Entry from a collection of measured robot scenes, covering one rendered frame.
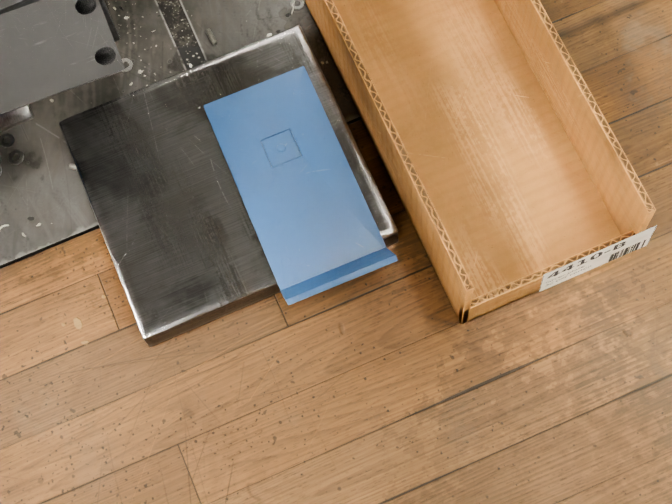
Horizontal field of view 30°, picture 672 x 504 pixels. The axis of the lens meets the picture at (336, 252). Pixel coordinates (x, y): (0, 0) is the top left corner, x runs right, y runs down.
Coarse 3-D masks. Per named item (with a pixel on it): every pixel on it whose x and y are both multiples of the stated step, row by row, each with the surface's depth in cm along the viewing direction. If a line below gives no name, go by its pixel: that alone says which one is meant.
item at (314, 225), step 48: (240, 96) 81; (288, 96) 80; (240, 144) 80; (336, 144) 79; (240, 192) 78; (288, 192) 78; (336, 192) 78; (288, 240) 77; (336, 240) 77; (288, 288) 76
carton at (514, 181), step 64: (320, 0) 79; (384, 0) 84; (448, 0) 84; (512, 0) 80; (384, 64) 83; (448, 64) 83; (512, 64) 82; (384, 128) 75; (448, 128) 81; (512, 128) 81; (576, 128) 78; (448, 192) 80; (512, 192) 80; (576, 192) 79; (640, 192) 72; (448, 256) 72; (512, 256) 78; (576, 256) 75
